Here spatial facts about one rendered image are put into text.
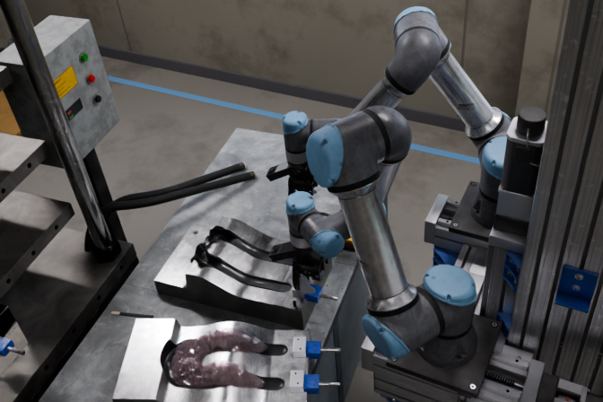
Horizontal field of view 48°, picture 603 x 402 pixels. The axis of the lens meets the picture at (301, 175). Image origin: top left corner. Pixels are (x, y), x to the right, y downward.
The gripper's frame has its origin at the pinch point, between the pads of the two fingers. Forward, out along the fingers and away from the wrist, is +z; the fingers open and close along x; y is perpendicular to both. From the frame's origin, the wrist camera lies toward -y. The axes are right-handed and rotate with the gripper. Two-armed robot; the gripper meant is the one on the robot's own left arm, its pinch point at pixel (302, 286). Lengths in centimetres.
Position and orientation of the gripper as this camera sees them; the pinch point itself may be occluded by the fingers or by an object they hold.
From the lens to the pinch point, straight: 202.7
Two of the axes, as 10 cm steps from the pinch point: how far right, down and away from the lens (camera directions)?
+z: 0.9, 7.7, 6.4
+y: 9.3, 1.6, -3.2
